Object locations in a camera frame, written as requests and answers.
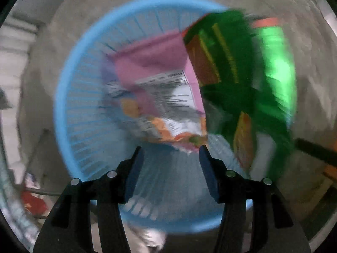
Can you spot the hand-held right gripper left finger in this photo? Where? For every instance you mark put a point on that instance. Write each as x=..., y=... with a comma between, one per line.
x=133, y=176

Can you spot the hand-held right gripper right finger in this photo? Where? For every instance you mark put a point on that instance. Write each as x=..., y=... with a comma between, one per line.
x=209, y=174

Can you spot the blue plastic basket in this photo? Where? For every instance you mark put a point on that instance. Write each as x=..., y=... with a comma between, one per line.
x=87, y=110

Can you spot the green snack packet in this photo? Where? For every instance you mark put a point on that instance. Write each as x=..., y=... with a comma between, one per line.
x=237, y=97

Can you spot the white crumpled paper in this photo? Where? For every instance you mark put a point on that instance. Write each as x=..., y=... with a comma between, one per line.
x=151, y=238

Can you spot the red packet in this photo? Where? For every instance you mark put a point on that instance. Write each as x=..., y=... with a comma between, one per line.
x=33, y=203

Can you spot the dark bar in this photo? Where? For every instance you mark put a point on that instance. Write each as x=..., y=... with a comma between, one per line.
x=316, y=151

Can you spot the pink packet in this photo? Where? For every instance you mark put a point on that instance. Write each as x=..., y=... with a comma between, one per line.
x=152, y=63

